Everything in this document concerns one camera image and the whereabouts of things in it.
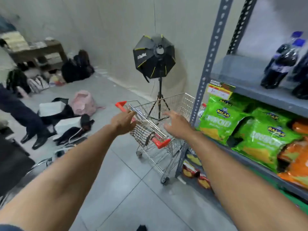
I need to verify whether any person's left hand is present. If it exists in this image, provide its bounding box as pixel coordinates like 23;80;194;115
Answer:
111;110;137;136

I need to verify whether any person's right hand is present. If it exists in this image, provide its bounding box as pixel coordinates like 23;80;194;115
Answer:
163;111;194;140

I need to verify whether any metal shopping cart red handle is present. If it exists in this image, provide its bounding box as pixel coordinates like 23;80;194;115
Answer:
115;93;205;185

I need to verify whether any person's left forearm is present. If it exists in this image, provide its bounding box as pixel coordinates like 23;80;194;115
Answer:
0;123;119;231

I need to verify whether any person's right forearm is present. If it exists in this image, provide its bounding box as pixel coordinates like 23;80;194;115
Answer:
185;130;308;231

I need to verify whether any striped cloth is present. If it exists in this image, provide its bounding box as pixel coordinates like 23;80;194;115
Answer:
129;123;155;147

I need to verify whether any black tripod light stand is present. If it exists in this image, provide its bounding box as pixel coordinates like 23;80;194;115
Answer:
146;77;172;122

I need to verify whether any yellow snack packet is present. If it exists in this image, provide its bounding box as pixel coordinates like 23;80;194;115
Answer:
186;149;203;167

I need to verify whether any red snack packet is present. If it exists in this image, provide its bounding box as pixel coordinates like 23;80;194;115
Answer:
197;174;212;190
182;160;201;178

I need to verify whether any pink bag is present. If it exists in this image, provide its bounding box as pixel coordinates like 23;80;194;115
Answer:
69;90;105;116

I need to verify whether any green chip packet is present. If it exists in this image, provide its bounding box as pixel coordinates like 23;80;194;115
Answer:
250;107;297;128
228;93;257;111
198;95;251;145
232;117;302;173

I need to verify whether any black garment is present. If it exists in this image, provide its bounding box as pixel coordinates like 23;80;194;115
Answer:
53;114;95;146

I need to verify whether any black octagonal softbox light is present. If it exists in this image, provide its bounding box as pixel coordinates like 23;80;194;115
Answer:
133;34;176;83

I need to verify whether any black cloth bag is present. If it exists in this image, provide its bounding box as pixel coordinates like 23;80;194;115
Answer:
38;97;75;126

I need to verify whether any yellow red shelf label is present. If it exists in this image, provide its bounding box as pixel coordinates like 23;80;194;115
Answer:
206;80;236;100

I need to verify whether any white paper bag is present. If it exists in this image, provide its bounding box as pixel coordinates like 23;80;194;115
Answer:
38;101;66;118
54;116;82;135

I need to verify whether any black backpack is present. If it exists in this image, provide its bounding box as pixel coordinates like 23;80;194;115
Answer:
6;69;32;94
61;49;95;83

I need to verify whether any colourful plastic bag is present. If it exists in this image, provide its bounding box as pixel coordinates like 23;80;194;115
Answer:
49;72;67;87

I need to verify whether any grey metal shelf rack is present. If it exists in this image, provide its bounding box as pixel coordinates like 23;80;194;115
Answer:
175;0;308;208

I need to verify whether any striped white bag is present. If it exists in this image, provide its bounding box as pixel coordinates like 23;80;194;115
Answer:
27;75;50;93

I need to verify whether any wooden table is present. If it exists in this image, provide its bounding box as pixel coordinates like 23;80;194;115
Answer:
9;40;68;70

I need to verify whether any dark soda bottle blue cap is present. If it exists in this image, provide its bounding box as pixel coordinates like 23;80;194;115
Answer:
264;31;304;73
260;38;306;89

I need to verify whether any black chair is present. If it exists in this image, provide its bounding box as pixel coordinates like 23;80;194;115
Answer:
0;127;36;198

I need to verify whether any orange chip packet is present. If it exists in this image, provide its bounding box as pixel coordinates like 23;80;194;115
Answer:
277;154;308;189
277;139;308;164
292;120;308;135

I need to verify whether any folded beige cloth stack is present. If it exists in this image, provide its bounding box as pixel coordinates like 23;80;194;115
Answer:
0;31;31;52

